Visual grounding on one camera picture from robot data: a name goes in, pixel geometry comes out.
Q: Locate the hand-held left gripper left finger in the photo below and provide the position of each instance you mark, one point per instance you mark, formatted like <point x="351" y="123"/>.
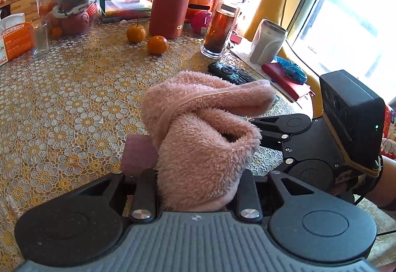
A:
<point x="144" y="192"/>

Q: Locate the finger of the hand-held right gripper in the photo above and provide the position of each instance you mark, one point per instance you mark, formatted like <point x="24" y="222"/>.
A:
<point x="272" y="123"/>

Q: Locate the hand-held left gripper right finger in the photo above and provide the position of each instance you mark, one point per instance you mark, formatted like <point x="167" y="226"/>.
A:
<point x="247" y="192"/>

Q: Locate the purple container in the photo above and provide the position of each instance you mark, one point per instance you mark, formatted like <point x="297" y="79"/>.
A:
<point x="138" y="153"/>

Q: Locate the pink fluffy cloth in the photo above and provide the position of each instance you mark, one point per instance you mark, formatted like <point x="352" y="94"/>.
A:
<point x="201" y="142"/>

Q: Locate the person's right forearm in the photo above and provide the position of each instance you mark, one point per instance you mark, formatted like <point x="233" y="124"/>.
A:
<point x="385" y="185"/>

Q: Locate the red notebook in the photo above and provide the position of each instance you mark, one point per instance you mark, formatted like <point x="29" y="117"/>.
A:
<point x="286" y="82"/>

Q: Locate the blue plastic bag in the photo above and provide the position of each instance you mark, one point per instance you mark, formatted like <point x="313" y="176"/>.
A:
<point x="292" y="70"/>

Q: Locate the black remote control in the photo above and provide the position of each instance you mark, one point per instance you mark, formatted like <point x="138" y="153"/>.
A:
<point x="230" y="71"/>

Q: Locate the red white printed packet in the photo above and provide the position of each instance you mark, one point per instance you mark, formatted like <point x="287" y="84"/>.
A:
<point x="389" y="133"/>

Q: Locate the white paper sheet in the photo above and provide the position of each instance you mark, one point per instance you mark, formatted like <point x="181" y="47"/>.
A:
<point x="243" y="52"/>

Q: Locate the grey white tumbler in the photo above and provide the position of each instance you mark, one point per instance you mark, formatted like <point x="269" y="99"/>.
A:
<point x="266" y="41"/>

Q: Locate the glass jar of tea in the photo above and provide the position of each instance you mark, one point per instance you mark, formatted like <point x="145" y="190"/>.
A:
<point x="220" y="29"/>

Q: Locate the pink round toy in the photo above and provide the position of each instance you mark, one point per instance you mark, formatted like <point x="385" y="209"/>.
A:
<point x="200" y="21"/>

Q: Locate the orange without stem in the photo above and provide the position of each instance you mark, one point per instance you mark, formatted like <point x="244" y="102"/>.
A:
<point x="157" y="44"/>

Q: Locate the orange tissue box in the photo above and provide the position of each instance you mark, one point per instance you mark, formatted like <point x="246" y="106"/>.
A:
<point x="201" y="3"/>
<point x="12" y="40"/>

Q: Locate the orange with stem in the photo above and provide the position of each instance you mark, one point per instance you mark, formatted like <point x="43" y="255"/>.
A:
<point x="136" y="33"/>

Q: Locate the stack of colourful books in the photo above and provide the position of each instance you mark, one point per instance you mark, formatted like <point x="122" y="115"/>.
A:
<point x="128" y="7"/>

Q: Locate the clear drinking glass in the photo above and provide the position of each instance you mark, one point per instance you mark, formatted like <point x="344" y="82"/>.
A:
<point x="39" y="38"/>

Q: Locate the wooden cabinet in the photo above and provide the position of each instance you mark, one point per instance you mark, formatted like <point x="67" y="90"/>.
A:
<point x="18" y="7"/>

